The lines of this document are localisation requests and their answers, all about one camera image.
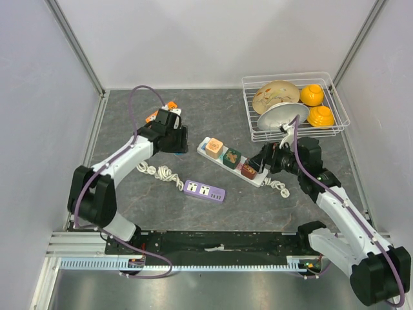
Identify white multicolour power strip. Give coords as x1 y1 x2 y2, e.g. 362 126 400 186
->
197 137 270 187

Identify upper yellow bowl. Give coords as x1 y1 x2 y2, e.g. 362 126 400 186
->
300 84 324 107

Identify red-brown cube socket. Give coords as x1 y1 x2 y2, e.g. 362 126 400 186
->
241 160 257 180

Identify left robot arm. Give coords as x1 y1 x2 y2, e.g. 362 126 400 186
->
67 108 188 254

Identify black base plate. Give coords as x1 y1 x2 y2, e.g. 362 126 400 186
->
105 225 319 266

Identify dark green cube socket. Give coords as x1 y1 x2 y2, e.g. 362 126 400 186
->
223 148 241 169

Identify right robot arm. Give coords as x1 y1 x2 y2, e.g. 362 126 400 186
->
247 137 412 307

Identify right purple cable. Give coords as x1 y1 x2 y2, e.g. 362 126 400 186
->
283 116 406 307

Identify slotted cable duct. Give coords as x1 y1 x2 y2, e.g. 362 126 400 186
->
59 257 307 273

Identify yellow bowl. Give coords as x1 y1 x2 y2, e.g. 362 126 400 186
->
300 84 324 107
307 105 335 128

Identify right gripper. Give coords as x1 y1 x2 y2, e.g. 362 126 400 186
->
245 140 305 176

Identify beige floral plate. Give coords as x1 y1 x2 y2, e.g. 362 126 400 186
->
252 80 300 115

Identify white strip coiled cord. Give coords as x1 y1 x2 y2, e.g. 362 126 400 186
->
261 176 290 198

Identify orange power strip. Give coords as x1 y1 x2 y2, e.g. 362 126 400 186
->
145 101 178 123

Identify white wire dish rack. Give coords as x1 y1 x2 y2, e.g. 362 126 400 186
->
241 71 351 143

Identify purple strip white cord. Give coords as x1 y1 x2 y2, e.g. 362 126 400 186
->
136 161 185 191

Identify lower yellow bowl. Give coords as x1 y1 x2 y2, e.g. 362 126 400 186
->
307 105 335 128

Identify purple power strip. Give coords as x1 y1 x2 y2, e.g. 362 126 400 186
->
183 180 226 203

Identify beige cube socket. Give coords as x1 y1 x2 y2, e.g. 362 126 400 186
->
205 138 223 160

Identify grey white plate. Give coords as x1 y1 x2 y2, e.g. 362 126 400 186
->
257 103 309 131

